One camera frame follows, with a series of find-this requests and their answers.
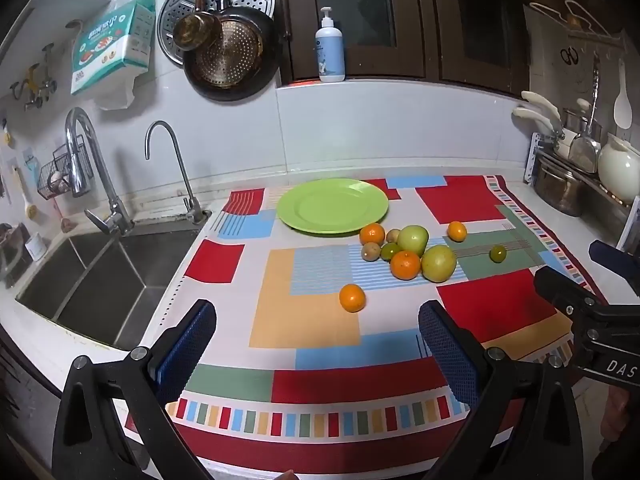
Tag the small green citrus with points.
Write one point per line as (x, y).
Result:
(498, 253)
(389, 251)

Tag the white rice paddle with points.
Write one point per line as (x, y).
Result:
(622, 102)

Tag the small brass pot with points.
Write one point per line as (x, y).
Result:
(195, 30)

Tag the white ceramic teapot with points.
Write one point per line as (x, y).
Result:
(617, 170)

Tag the large orange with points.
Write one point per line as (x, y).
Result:
(405, 265)

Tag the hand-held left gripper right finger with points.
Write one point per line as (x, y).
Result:
(447, 355)

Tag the large chrome faucet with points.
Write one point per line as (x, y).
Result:
(85, 160)

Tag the colourful patchwork tablecloth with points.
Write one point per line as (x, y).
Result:
(310, 310)

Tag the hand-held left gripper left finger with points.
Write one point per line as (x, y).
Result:
(187, 345)

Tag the teal tissue pack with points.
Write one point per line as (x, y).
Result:
(112, 42)

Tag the brown kiwi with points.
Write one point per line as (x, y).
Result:
(392, 235)
(371, 251)

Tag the dark wooden window frame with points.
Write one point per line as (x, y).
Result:
(400, 20)

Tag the stainless steel pot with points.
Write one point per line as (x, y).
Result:
(560, 187)

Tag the stainless steel sink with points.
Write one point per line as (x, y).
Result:
(105, 280)

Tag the black scissors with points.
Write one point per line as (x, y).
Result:
(569, 56)

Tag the small orange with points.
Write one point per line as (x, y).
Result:
(372, 234)
(456, 231)
(352, 298)

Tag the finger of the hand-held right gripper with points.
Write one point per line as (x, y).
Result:
(560, 287)
(615, 265)

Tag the large green guava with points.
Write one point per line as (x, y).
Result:
(414, 240)
(439, 263)

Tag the white pump bottle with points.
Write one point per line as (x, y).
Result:
(330, 52)

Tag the metal dish rack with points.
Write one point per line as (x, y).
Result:
(600, 187)

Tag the black frying pan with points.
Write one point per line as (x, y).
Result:
(230, 60)

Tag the thin gooseneck faucet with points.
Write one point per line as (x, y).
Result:
(182, 170)

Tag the green plate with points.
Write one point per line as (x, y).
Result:
(332, 206)

